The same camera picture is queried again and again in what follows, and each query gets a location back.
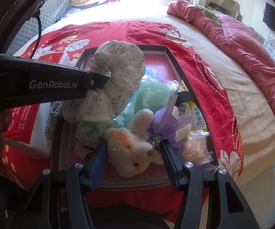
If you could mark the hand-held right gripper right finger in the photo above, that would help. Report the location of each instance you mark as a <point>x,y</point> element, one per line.
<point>171,167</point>

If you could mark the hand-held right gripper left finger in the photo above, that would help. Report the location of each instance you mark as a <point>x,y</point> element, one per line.
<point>97,164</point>

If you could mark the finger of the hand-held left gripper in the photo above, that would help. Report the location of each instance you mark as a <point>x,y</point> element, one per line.
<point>97,81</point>

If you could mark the white floral fabric scrunchie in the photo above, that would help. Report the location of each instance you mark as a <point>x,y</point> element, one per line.
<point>118,76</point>

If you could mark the orange sponge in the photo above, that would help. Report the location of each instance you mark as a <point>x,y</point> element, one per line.
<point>197,150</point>

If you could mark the white plush bunny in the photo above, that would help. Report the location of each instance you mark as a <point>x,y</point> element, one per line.
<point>128,148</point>

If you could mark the teal patterned tissue pack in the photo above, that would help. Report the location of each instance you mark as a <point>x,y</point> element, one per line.
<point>89,128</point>

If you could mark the purple ribbon sachet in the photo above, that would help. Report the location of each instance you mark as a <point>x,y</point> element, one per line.
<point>161,121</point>

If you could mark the yellow white barcode packet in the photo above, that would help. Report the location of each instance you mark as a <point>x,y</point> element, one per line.
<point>197,116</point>

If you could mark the red tissue pack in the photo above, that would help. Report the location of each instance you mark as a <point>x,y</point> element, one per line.
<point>39,133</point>

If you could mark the green sponge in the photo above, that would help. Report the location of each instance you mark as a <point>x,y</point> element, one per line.
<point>156,90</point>

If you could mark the grey tray with pink print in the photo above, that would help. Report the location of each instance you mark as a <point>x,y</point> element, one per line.
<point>161,64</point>

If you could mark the red floral blanket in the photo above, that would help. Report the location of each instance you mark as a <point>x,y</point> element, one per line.
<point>140,33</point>

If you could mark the dark floral pillow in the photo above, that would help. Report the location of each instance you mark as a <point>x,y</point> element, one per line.
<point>70,12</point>

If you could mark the grey quilted headboard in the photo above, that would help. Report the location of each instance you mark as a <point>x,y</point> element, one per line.
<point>54,12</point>

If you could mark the cream bed sheet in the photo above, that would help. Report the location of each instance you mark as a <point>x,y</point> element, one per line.
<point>247,100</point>

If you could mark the green cloth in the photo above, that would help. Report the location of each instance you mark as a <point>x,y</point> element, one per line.
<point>210,15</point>

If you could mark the pink quilt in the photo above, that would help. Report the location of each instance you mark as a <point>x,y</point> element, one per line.
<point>247,52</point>

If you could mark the white ornate mirror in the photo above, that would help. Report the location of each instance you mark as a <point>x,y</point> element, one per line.
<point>229,4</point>

